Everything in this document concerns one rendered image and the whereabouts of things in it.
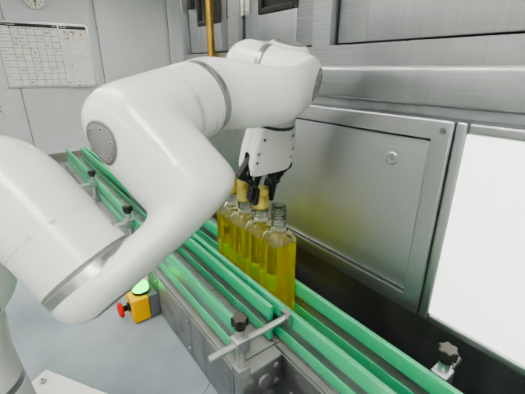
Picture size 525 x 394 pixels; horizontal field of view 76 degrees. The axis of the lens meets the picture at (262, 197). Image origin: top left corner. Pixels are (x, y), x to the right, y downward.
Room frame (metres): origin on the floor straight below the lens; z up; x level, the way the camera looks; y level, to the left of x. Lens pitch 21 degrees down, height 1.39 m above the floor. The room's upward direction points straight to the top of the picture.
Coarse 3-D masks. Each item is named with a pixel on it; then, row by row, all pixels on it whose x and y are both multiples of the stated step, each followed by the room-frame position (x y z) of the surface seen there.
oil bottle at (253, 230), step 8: (248, 224) 0.64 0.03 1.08; (256, 224) 0.63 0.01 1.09; (264, 224) 0.63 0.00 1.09; (248, 232) 0.64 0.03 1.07; (256, 232) 0.62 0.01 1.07; (248, 240) 0.64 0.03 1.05; (256, 240) 0.62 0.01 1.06; (248, 248) 0.64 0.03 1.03; (256, 248) 0.62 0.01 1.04; (248, 256) 0.64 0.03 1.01; (256, 256) 0.62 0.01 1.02; (248, 264) 0.64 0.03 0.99; (256, 264) 0.62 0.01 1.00; (248, 272) 0.64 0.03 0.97; (256, 272) 0.62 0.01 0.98; (256, 280) 0.62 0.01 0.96
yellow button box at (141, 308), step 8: (152, 288) 0.77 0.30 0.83; (128, 296) 0.74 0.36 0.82; (136, 296) 0.74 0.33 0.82; (144, 296) 0.74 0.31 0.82; (152, 296) 0.75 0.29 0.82; (128, 304) 0.74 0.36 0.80; (136, 304) 0.72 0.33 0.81; (144, 304) 0.73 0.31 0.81; (152, 304) 0.75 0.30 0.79; (136, 312) 0.72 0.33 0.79; (144, 312) 0.73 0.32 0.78; (152, 312) 0.75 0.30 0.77; (136, 320) 0.72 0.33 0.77
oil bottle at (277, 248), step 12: (288, 228) 0.61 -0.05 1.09; (264, 240) 0.60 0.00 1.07; (276, 240) 0.58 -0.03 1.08; (288, 240) 0.59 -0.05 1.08; (264, 252) 0.60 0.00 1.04; (276, 252) 0.57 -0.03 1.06; (288, 252) 0.59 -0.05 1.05; (264, 264) 0.60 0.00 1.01; (276, 264) 0.57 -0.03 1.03; (288, 264) 0.59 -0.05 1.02; (264, 276) 0.60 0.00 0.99; (276, 276) 0.57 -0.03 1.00; (288, 276) 0.59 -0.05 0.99; (276, 288) 0.57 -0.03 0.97; (288, 288) 0.59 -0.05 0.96; (288, 300) 0.59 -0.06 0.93
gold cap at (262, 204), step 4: (260, 188) 0.64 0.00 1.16; (264, 188) 0.64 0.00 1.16; (268, 188) 0.65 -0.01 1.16; (260, 192) 0.64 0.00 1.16; (264, 192) 0.64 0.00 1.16; (268, 192) 0.65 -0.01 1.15; (260, 196) 0.64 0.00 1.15; (264, 196) 0.64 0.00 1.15; (268, 196) 0.65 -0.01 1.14; (260, 200) 0.64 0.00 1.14; (264, 200) 0.64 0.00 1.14; (268, 200) 0.65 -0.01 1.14; (260, 204) 0.64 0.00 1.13; (264, 204) 0.64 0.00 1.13; (268, 204) 0.65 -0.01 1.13; (256, 208) 0.64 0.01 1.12; (260, 208) 0.64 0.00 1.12; (264, 208) 0.64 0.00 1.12; (268, 208) 0.64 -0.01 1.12
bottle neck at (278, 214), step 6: (276, 204) 0.61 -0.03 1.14; (282, 204) 0.61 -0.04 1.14; (276, 210) 0.59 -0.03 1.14; (282, 210) 0.59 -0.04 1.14; (276, 216) 0.59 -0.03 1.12; (282, 216) 0.59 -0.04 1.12; (276, 222) 0.59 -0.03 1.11; (282, 222) 0.59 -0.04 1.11; (276, 228) 0.59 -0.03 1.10; (282, 228) 0.59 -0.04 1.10
